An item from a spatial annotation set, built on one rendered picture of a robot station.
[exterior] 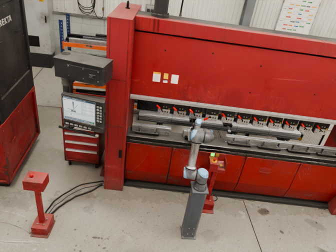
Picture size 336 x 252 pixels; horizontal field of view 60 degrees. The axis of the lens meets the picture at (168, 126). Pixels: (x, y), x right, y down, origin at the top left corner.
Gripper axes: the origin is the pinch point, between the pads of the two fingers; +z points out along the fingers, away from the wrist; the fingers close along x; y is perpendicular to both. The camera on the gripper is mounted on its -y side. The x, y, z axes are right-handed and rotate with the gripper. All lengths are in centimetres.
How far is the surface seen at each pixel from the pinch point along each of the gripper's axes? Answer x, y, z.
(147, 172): 53, -51, 48
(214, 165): -27.7, -41.0, -3.3
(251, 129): -83, 20, 22
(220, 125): -39.0, 19.5, 22.8
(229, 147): -48, -15, 5
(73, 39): 198, 153, 72
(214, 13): -61, 375, 231
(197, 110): 0.8, 20.9, -20.4
